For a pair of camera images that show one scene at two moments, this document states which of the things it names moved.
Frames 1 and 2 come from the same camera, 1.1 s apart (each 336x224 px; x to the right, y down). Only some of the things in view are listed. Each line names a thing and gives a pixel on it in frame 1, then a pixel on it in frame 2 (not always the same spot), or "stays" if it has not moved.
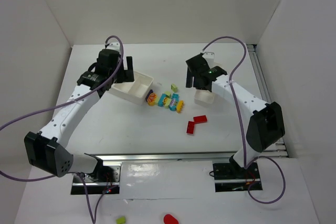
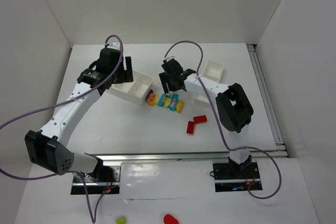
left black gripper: [124, 74] stays
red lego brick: [190, 127] stays
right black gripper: [194, 67] -> [169, 82]
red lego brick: [200, 119] stays
